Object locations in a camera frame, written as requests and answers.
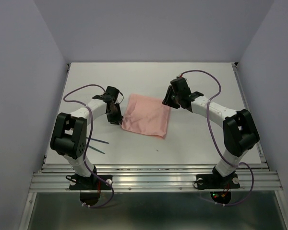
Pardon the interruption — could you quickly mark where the teal plastic spoon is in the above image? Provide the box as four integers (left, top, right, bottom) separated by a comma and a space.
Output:
88, 146, 105, 155

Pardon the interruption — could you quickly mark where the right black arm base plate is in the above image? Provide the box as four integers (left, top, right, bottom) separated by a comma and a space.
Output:
193, 173, 240, 190

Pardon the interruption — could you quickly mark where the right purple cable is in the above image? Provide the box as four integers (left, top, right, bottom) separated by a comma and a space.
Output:
179, 70, 255, 207

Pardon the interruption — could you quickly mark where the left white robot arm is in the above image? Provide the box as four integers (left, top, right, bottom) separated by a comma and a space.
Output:
50, 86, 123, 189

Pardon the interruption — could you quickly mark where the teal plastic utensil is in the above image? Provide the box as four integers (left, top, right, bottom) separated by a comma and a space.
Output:
86, 137, 109, 144

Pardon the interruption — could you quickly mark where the pink satin napkin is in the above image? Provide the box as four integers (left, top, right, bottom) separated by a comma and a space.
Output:
121, 93, 171, 139

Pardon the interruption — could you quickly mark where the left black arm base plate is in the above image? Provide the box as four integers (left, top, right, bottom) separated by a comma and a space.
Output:
65, 174, 111, 191

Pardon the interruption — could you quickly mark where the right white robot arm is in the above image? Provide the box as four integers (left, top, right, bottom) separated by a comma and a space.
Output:
162, 77, 260, 187

